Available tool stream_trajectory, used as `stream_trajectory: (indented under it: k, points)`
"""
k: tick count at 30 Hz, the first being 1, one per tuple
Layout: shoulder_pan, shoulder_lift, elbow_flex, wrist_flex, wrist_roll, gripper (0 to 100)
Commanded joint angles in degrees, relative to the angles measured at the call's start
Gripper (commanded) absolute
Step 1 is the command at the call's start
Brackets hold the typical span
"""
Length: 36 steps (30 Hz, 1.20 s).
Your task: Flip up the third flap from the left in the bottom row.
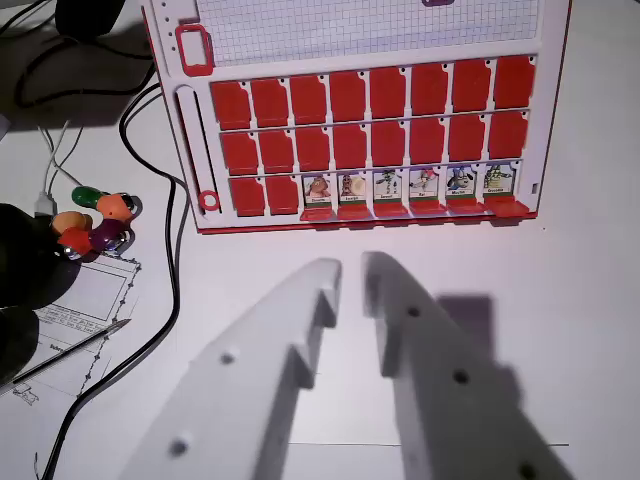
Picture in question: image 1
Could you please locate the red board flap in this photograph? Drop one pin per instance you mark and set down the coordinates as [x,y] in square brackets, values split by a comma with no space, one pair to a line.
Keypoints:
[318,215]
[355,214]

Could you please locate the printed paper sheet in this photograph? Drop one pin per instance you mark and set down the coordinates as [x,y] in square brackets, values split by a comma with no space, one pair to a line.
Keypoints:
[105,295]

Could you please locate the thin dark pen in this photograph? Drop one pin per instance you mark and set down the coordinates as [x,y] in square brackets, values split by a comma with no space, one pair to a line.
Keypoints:
[75,350]

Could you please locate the brown beast picture card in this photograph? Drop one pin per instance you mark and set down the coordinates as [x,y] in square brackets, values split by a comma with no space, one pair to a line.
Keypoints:
[318,189]

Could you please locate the brown figure picture card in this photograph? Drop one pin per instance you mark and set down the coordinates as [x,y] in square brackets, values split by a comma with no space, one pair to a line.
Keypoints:
[354,187]

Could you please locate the colourful bead bunch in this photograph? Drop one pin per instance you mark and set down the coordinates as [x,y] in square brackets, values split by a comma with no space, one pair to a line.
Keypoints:
[95,225]

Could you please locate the dark rounded object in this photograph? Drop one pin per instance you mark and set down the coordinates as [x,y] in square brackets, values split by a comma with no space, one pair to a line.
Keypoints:
[25,270]

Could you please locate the red and white game board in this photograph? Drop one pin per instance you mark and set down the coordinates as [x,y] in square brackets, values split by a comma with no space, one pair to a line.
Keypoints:
[360,125]

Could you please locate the black box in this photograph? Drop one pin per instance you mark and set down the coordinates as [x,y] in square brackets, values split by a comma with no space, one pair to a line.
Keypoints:
[90,17]

